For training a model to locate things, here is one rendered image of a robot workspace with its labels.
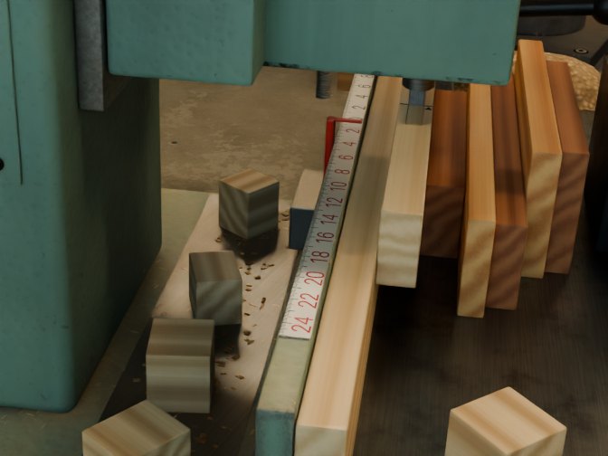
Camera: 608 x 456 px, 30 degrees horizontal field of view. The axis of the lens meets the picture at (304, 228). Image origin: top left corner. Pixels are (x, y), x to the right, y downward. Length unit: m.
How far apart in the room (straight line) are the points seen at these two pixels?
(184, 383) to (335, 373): 0.23
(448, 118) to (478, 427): 0.31
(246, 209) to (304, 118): 2.46
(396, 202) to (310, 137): 2.66
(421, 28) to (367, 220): 0.11
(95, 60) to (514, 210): 0.23
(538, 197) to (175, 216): 0.37
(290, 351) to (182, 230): 0.44
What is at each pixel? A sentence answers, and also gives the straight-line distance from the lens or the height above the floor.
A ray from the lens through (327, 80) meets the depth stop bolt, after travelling 0.72.
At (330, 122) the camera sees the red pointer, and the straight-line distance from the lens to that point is 0.67.
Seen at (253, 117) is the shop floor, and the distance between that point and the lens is 3.32.
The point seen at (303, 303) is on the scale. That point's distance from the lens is 0.49.
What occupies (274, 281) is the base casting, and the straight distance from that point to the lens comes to 0.82.
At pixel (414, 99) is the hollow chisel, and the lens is 0.67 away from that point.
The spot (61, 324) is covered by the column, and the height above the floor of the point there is 0.86.
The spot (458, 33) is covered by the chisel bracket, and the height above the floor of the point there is 1.03.
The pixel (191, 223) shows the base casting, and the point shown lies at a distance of 0.90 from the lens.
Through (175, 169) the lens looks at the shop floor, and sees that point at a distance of 2.97.
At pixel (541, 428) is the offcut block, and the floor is 0.93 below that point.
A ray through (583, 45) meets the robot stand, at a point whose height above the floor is 0.82.
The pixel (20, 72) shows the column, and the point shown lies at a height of 1.01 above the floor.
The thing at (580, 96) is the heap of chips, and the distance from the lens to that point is 0.91.
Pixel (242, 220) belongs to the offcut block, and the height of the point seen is 0.82.
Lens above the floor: 1.20
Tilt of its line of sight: 27 degrees down
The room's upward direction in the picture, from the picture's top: 3 degrees clockwise
